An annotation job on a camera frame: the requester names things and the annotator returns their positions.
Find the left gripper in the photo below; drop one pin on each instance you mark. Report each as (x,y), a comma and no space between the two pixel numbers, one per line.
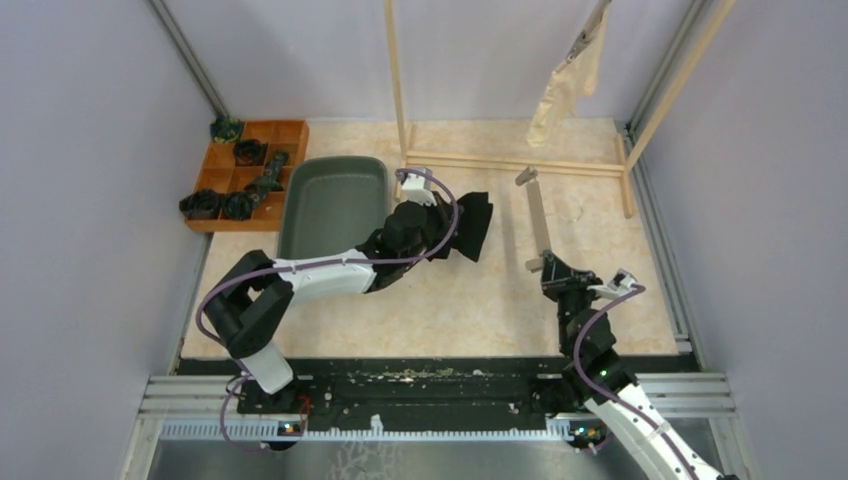
(443,211)

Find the orange compartment tray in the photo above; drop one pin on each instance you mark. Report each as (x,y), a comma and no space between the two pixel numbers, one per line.
(221,173)

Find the dark green plastic bin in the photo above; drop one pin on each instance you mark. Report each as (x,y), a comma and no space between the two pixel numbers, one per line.
(332,204)

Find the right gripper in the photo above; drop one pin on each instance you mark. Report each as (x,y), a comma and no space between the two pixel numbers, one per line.
(558,278)

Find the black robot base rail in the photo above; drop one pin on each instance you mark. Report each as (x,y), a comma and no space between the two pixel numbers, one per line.
(475,395)

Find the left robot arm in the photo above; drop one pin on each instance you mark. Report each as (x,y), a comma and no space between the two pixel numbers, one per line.
(246,308)

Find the beige clip hanger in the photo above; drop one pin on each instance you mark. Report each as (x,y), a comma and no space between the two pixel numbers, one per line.
(590,30)

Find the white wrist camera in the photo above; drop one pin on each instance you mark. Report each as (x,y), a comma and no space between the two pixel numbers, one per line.
(415,186)
(622,284)

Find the wooden clothes rack frame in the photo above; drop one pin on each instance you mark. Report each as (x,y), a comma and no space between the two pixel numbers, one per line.
(506,51)

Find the black garment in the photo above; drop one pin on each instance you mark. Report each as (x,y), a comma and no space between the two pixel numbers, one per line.
(476,211)

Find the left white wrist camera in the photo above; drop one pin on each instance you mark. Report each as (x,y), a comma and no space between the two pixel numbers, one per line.
(415,186)

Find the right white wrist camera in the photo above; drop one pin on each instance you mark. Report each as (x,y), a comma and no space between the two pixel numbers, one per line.
(622,284)

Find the beige cotton underwear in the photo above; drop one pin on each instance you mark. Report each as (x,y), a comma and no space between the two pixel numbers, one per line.
(567,83)

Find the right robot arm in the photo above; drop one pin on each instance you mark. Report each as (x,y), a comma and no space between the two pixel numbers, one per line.
(598,379)

